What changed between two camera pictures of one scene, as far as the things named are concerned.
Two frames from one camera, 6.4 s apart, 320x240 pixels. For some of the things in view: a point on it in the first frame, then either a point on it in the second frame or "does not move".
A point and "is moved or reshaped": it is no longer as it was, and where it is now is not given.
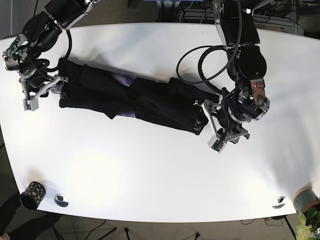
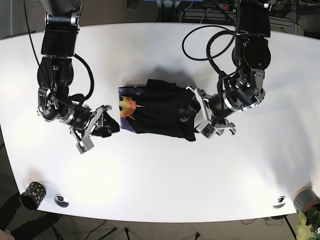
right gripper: x=218 y=141 → x=209 y=127
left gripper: x=31 y=102 → x=85 y=143
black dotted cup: x=32 y=195 does not move
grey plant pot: x=305 y=198 does not move
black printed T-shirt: x=171 y=104 is moved or reshaped
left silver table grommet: x=59 y=200 does not move
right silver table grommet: x=279 y=202 does not move
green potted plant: x=308 y=226 does not move
